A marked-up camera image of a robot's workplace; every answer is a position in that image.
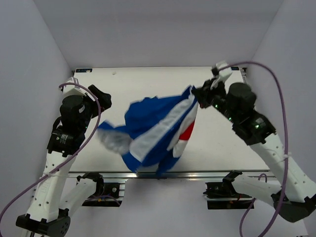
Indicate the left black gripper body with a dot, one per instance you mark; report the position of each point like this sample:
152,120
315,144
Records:
88,104

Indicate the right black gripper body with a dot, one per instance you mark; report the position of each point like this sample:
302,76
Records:
216,97

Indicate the blue white red jacket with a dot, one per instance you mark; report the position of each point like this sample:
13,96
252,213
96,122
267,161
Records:
156,131

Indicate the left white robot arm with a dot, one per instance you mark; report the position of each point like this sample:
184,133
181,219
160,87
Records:
49,213

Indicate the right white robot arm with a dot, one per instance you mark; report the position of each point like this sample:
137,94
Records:
296,192

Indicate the left blue corner label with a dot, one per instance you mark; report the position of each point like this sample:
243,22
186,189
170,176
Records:
84,70

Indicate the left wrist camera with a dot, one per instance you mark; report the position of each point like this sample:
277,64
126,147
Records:
73,87

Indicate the aluminium table right rail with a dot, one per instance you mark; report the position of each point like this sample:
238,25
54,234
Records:
243,72

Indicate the aluminium table rail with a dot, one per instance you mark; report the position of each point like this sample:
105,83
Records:
194,175
243,72

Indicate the aluminium table front rail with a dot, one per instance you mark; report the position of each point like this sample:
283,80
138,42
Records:
194,175

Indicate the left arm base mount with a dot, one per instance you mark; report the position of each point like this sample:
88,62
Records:
111,196

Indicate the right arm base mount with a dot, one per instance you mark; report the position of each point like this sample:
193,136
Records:
219,199

